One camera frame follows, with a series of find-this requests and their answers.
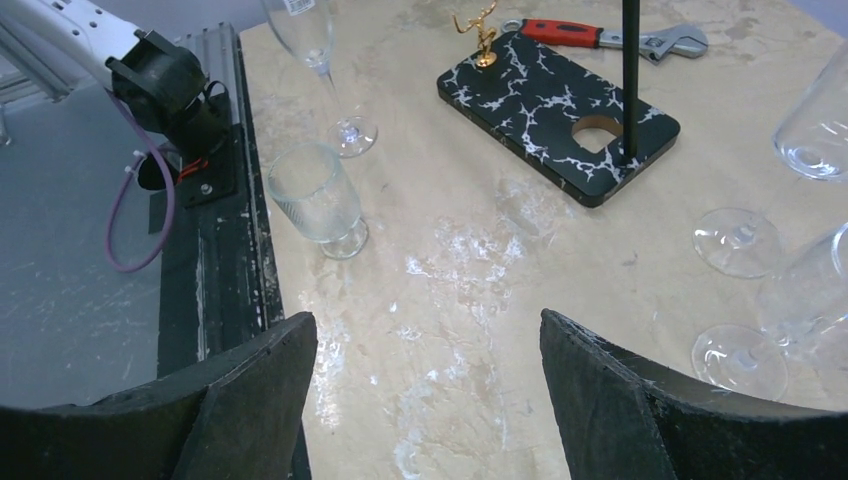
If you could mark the clear tall wine glass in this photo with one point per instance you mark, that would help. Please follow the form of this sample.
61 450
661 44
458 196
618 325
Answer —
811 140

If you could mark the black marbled rack base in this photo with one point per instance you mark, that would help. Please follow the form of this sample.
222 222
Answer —
559 117

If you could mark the clear stemmed glass near left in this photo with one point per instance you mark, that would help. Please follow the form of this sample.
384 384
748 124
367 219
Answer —
304 28

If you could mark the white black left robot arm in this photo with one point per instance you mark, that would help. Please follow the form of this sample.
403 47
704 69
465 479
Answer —
38 15

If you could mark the red handled adjustable wrench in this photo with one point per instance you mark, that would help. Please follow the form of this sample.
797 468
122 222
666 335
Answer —
684 40

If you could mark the clear round wine glass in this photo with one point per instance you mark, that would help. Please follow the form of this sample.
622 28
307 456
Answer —
801 310

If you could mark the aluminium frame rail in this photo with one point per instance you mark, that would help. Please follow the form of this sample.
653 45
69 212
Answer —
162 84

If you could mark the short ribbed clear goblet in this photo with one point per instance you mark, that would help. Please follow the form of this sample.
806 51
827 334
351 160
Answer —
309 184

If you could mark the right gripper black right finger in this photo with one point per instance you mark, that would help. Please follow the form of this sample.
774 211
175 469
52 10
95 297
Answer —
623 416

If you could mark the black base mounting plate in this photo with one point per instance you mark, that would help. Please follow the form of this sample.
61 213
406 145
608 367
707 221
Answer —
219 284

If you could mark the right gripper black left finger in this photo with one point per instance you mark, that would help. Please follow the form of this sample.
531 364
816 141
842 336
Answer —
235 415

